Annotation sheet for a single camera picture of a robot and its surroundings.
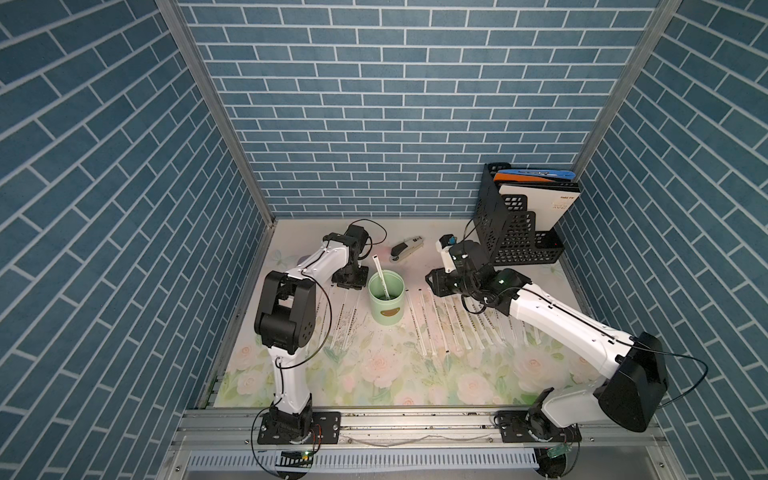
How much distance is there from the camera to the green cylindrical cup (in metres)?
0.84

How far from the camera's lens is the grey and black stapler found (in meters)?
1.08

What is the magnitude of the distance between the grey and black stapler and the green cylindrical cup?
189mm
